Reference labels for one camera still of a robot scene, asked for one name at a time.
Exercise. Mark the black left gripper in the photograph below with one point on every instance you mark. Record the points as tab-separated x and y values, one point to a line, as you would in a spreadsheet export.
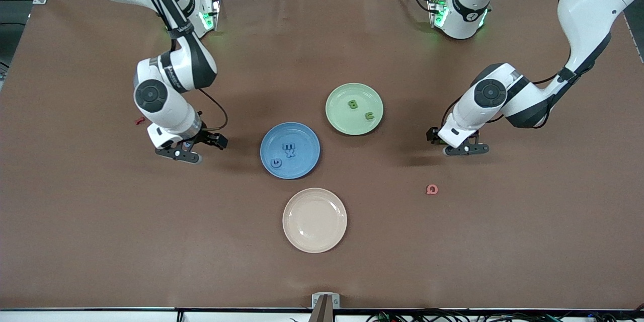
433	135

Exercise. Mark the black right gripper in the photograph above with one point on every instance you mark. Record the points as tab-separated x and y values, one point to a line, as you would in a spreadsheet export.
205	137

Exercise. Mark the blue foam letter G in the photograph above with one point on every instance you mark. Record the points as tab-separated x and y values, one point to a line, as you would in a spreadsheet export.
276	166

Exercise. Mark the blue foam letter E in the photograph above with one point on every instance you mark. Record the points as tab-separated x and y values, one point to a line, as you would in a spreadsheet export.
288	146

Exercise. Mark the green foam letter B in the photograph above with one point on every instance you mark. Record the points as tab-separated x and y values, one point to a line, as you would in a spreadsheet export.
353	105

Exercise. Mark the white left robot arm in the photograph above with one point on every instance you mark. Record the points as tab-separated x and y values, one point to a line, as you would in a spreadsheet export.
588	5

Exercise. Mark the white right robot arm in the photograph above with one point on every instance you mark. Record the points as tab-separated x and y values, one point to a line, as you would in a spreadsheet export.
176	70

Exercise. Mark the pink foam letter Q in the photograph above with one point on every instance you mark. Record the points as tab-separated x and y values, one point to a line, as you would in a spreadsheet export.
428	189

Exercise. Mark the green plate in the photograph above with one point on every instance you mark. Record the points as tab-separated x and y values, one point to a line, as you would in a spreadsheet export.
354	126

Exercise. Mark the blue plate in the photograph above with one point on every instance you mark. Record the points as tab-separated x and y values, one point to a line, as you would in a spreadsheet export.
302	136

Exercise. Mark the brown table cover sheet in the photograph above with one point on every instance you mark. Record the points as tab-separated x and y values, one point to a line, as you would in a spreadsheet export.
100	241

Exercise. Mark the beige plate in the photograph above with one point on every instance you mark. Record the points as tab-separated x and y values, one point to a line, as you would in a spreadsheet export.
314	220

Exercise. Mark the grey metal camera bracket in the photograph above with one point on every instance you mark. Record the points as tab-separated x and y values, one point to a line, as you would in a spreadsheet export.
317	301

